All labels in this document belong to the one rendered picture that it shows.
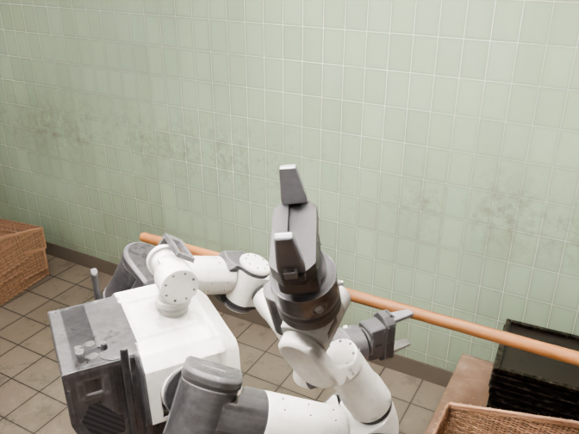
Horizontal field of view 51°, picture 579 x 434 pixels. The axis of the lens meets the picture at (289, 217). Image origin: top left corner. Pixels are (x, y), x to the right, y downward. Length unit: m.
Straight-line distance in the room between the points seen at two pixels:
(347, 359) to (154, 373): 0.32
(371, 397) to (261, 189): 2.21
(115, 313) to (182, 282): 0.17
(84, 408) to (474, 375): 1.57
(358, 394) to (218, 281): 0.55
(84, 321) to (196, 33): 2.13
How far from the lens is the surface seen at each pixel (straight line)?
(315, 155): 2.87
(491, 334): 1.46
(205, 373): 0.93
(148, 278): 1.25
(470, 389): 2.28
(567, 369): 2.06
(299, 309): 0.77
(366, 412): 0.99
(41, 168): 4.22
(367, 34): 2.64
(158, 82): 3.30
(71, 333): 1.13
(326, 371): 0.87
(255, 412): 0.97
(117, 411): 1.10
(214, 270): 1.39
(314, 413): 1.02
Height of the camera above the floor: 2.02
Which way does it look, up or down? 25 degrees down
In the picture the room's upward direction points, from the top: straight up
